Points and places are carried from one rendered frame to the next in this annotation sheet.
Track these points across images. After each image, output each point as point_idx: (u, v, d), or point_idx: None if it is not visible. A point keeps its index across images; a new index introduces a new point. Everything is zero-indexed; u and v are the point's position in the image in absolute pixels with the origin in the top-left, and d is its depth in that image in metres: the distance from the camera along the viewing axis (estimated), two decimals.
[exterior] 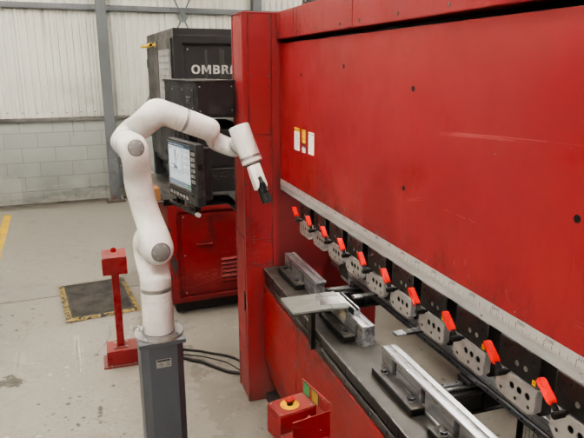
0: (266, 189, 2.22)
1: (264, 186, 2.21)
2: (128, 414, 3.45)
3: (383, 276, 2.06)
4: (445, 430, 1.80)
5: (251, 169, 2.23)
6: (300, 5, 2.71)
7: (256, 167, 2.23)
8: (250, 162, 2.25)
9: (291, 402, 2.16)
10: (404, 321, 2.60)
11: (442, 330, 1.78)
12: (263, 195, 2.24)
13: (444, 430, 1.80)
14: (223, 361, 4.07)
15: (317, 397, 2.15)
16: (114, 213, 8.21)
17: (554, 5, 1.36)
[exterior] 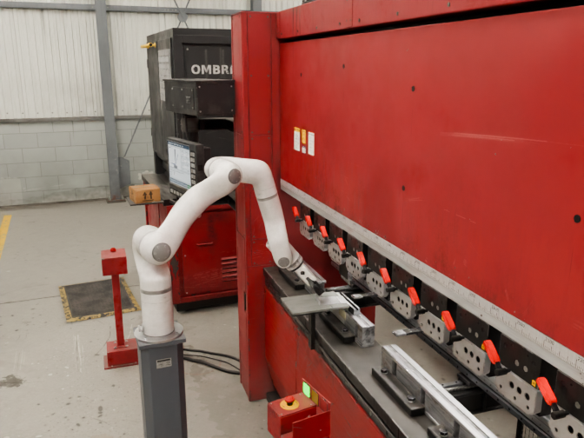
0: None
1: None
2: (128, 414, 3.45)
3: (383, 276, 2.06)
4: (445, 430, 1.80)
5: None
6: (300, 5, 2.71)
7: None
8: None
9: (291, 402, 2.16)
10: (404, 321, 2.60)
11: (442, 330, 1.78)
12: (315, 282, 2.59)
13: (444, 430, 1.80)
14: (223, 361, 4.07)
15: (317, 397, 2.15)
16: (114, 213, 8.21)
17: (554, 5, 1.36)
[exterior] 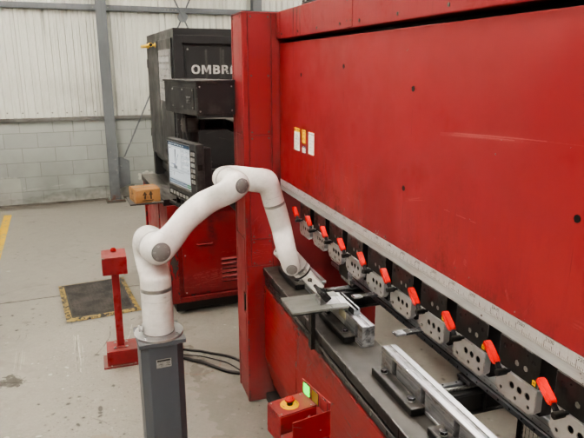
0: None
1: None
2: (128, 414, 3.45)
3: (383, 276, 2.06)
4: (445, 430, 1.80)
5: None
6: (300, 5, 2.71)
7: None
8: None
9: (291, 402, 2.16)
10: (404, 321, 2.60)
11: (442, 330, 1.78)
12: (321, 288, 2.61)
13: (444, 430, 1.80)
14: (223, 361, 4.07)
15: (317, 397, 2.15)
16: (114, 213, 8.21)
17: (554, 5, 1.36)
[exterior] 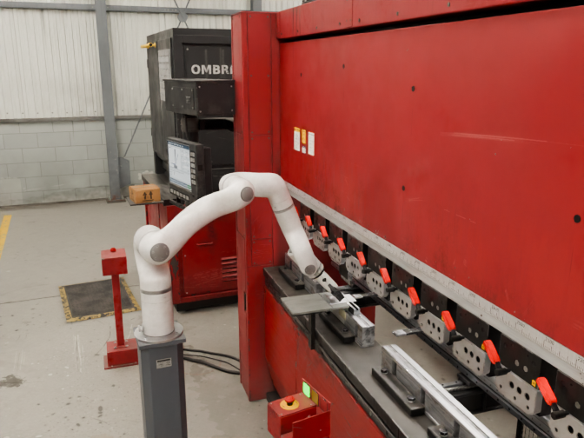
0: None
1: None
2: (128, 414, 3.45)
3: (383, 276, 2.06)
4: (445, 430, 1.80)
5: None
6: (300, 5, 2.71)
7: None
8: None
9: (291, 402, 2.16)
10: (404, 321, 2.60)
11: (442, 330, 1.78)
12: (333, 288, 2.62)
13: (444, 430, 1.80)
14: (223, 361, 4.07)
15: (317, 397, 2.15)
16: (114, 213, 8.21)
17: (554, 5, 1.36)
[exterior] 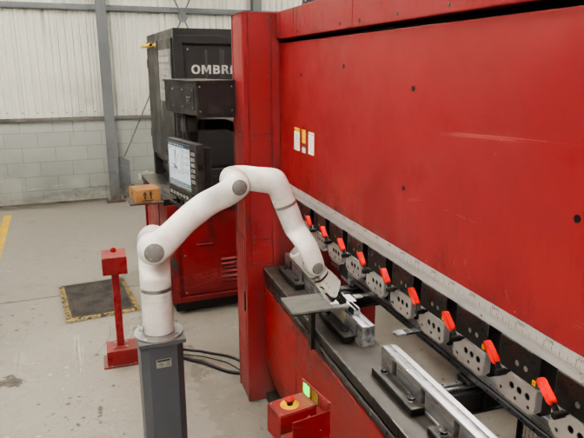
0: None
1: None
2: (128, 414, 3.45)
3: (383, 276, 2.06)
4: (445, 430, 1.80)
5: (328, 269, 2.43)
6: (300, 5, 2.71)
7: None
8: None
9: (291, 402, 2.16)
10: (404, 321, 2.60)
11: (442, 330, 1.78)
12: (341, 295, 2.45)
13: (444, 430, 1.80)
14: (223, 361, 4.07)
15: (317, 397, 2.15)
16: (114, 213, 8.21)
17: (554, 5, 1.36)
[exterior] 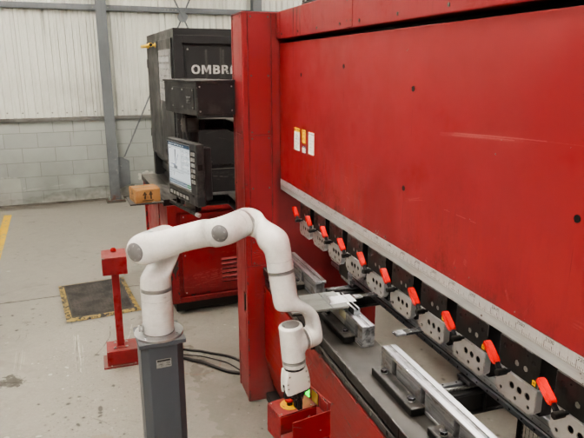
0: (292, 399, 2.05)
1: (288, 398, 2.05)
2: (128, 414, 3.45)
3: (383, 276, 2.06)
4: (445, 430, 1.80)
5: (281, 372, 2.03)
6: (300, 5, 2.71)
7: (283, 374, 2.01)
8: None
9: (291, 402, 2.16)
10: (404, 321, 2.60)
11: (442, 330, 1.78)
12: (294, 399, 2.08)
13: (444, 430, 1.80)
14: (223, 361, 4.07)
15: (317, 397, 2.15)
16: (114, 213, 8.21)
17: (554, 5, 1.36)
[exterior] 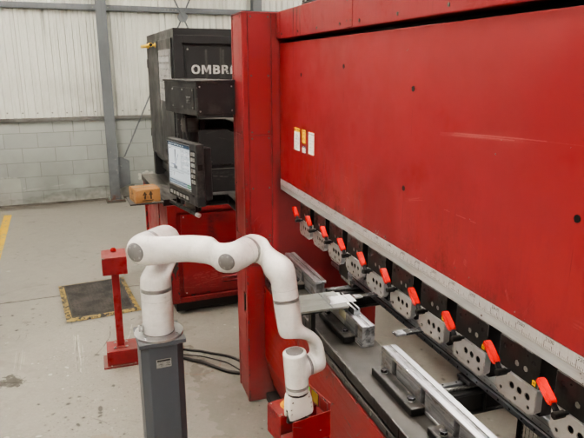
0: None
1: (291, 422, 2.08)
2: (128, 414, 3.45)
3: (383, 276, 2.06)
4: (445, 430, 1.80)
5: (284, 397, 2.06)
6: (300, 5, 2.71)
7: (287, 401, 2.04)
8: None
9: None
10: (404, 321, 2.60)
11: (442, 330, 1.78)
12: None
13: (444, 430, 1.80)
14: (223, 361, 4.07)
15: (317, 397, 2.15)
16: (114, 213, 8.21)
17: (554, 5, 1.36)
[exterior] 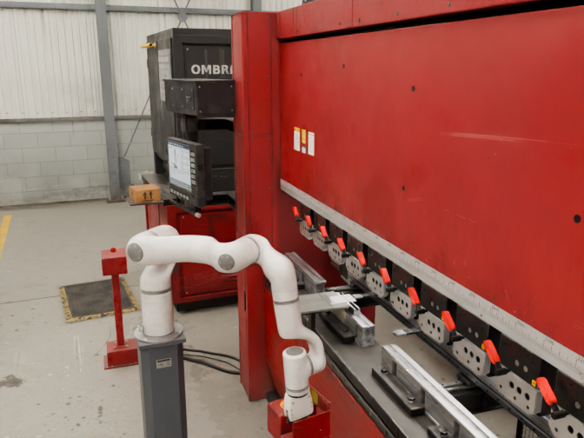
0: None
1: (291, 422, 2.08)
2: (128, 414, 3.45)
3: (383, 276, 2.06)
4: (445, 430, 1.80)
5: (284, 397, 2.06)
6: (300, 5, 2.71)
7: (287, 401, 2.04)
8: None
9: None
10: (404, 321, 2.60)
11: (442, 330, 1.78)
12: None
13: (444, 430, 1.80)
14: (223, 361, 4.07)
15: (317, 397, 2.15)
16: (114, 213, 8.21)
17: (554, 5, 1.36)
